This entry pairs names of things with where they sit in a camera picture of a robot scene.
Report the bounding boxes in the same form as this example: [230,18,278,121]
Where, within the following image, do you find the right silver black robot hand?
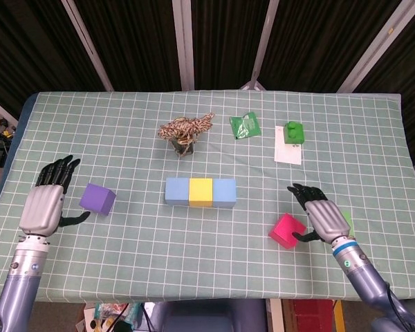
[286,183,353,245]

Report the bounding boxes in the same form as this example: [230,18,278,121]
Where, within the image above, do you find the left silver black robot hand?
[19,154,91,238]

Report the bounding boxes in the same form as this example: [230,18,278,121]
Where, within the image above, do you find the pink foam cube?
[268,212,308,250]

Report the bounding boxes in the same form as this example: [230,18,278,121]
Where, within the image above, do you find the purple foam cube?
[79,183,117,216]

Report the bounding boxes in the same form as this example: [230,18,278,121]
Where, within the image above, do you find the light blue foam cube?
[212,178,237,210]
[165,177,191,207]

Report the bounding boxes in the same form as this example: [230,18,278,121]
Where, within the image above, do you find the yellow foam cube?
[188,178,214,208]

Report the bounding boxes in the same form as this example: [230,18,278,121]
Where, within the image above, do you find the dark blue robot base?
[151,299,268,332]

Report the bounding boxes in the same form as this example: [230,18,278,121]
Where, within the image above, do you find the white paper card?
[274,125,303,165]

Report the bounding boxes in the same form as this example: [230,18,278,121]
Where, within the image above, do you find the green toy building brick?
[284,121,306,145]

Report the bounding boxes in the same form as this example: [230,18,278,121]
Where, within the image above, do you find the yellow bar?
[333,299,347,332]

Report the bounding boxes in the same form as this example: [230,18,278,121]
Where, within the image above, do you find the red box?
[292,299,335,332]

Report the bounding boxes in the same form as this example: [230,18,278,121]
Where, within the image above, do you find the white table leg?
[269,299,285,332]

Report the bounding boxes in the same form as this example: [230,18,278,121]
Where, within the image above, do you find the green foil packet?
[229,111,261,140]

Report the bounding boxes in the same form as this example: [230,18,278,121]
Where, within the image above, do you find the green checked tablecloth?
[0,90,415,302]

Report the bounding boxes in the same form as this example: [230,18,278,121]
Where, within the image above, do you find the colourful printed bag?
[82,301,142,332]

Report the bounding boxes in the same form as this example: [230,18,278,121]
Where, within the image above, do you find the tangled cables yellow connectors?
[0,119,17,139]

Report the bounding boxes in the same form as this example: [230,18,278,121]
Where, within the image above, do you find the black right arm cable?
[383,282,415,332]

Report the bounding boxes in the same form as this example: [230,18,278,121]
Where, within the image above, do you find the white frame post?
[337,0,415,93]
[61,0,114,91]
[250,0,281,86]
[0,93,20,129]
[172,0,196,91]

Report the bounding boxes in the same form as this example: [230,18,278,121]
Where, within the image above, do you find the metal frame foot bracket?
[240,80,266,91]

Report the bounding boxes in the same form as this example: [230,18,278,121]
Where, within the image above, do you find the braided beige rope bundle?
[158,111,216,156]

